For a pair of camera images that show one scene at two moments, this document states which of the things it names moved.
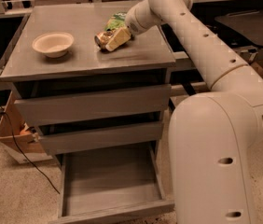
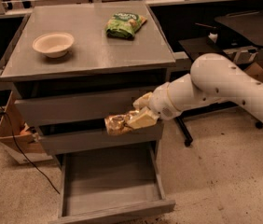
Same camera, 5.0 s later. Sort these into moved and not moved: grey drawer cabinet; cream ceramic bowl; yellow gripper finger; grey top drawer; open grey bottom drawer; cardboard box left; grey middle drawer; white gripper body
Moved: white gripper body; yellow gripper finger
Not moved: grey middle drawer; grey top drawer; grey drawer cabinet; open grey bottom drawer; cream ceramic bowl; cardboard box left
